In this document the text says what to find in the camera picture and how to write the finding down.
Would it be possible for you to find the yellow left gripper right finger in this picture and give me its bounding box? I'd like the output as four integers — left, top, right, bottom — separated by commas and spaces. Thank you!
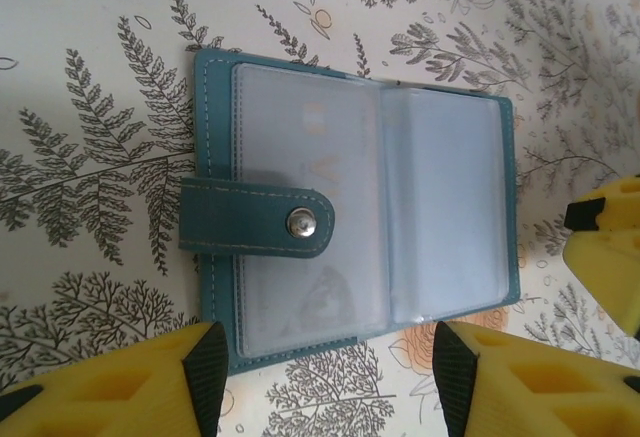
431, 320, 640, 437

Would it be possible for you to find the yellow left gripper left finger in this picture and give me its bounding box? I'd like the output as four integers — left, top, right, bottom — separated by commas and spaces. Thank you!
0, 320, 230, 437

